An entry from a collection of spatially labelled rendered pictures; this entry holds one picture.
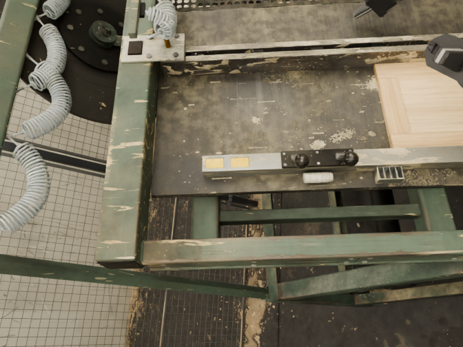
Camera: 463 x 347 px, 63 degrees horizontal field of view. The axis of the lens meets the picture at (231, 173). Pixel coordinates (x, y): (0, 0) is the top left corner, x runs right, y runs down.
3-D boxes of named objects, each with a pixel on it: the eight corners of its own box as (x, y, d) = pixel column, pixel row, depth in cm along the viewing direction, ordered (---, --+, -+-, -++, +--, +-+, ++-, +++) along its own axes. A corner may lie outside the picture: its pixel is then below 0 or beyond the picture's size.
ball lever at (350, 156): (346, 162, 105) (360, 166, 92) (332, 163, 106) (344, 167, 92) (345, 149, 105) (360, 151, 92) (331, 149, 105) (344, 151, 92)
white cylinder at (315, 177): (303, 184, 107) (331, 184, 106) (304, 180, 104) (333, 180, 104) (302, 175, 108) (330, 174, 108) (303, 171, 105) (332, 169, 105)
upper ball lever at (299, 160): (302, 164, 106) (311, 169, 92) (289, 164, 106) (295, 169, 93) (302, 151, 105) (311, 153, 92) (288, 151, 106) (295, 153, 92)
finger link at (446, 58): (446, 45, 55) (466, 51, 58) (433, 66, 56) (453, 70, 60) (456, 49, 54) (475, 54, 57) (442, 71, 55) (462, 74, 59)
